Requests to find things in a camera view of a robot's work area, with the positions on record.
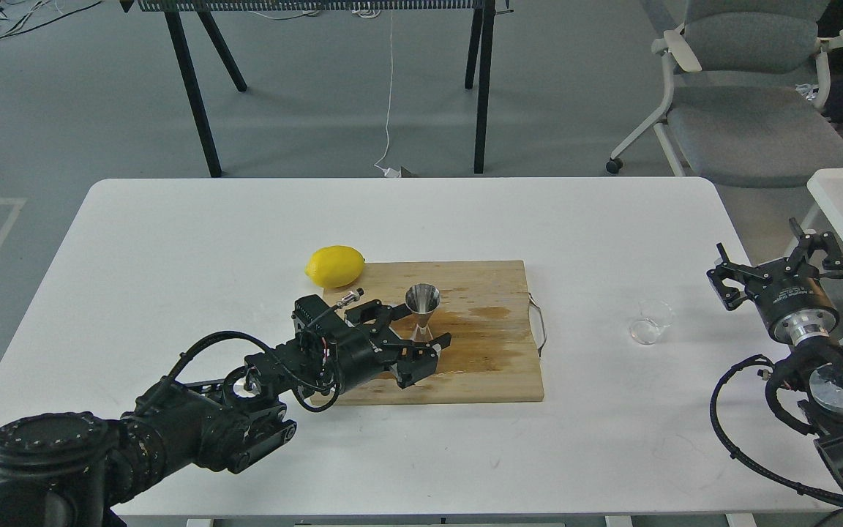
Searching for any clear plastic measuring cup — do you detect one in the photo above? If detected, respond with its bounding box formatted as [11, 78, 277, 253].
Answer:
[628, 298, 676, 345]

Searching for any black metal frame table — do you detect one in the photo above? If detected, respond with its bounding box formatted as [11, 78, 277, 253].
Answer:
[120, 1, 512, 178]

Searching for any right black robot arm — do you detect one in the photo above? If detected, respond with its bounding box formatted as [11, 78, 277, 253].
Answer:
[706, 219, 843, 508]

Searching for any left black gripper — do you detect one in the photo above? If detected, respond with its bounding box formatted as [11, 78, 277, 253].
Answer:
[323, 299, 452, 398]

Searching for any grey office chair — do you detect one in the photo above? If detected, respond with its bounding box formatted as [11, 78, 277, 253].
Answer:
[605, 1, 843, 189]

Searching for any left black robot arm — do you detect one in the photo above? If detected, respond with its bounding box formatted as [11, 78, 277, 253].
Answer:
[0, 289, 452, 526]

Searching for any yellow lemon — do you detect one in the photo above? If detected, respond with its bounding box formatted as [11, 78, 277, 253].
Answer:
[304, 244, 365, 289]

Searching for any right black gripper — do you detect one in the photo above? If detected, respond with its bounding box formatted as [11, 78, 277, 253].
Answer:
[706, 217, 843, 345]

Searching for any white hanging cable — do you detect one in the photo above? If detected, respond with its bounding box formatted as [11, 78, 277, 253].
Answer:
[373, 10, 405, 179]

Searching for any steel double jigger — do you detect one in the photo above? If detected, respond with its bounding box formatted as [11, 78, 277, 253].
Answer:
[405, 283, 441, 343]

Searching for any wooden cutting board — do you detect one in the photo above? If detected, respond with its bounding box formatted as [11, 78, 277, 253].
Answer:
[339, 261, 544, 405]

